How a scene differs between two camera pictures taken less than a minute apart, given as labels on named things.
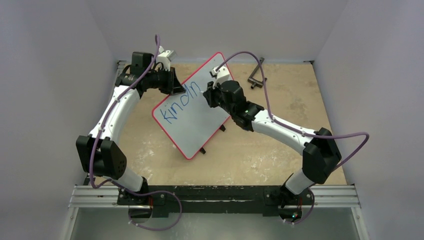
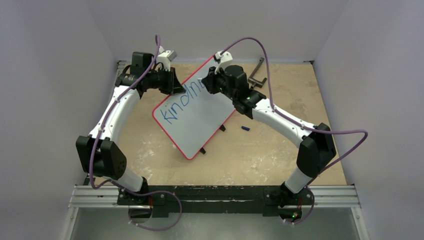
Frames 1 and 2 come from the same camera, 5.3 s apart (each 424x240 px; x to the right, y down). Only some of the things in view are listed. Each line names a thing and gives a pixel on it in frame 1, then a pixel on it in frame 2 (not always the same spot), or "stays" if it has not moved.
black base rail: [214, 201] stays
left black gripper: [173, 85] stays
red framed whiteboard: [187, 117] stays
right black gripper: [213, 97] → [210, 81]
